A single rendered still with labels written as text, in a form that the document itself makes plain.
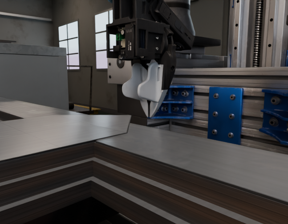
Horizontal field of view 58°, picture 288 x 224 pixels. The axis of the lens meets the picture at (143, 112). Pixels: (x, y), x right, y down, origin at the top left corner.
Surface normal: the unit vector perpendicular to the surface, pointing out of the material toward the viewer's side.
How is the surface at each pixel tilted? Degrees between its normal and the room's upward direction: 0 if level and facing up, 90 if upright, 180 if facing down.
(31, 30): 90
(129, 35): 90
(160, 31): 90
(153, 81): 93
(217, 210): 0
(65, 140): 0
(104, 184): 0
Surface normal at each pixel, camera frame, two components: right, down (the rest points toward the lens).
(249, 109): -0.76, 0.10
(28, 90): 0.71, 0.11
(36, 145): 0.00, -0.99
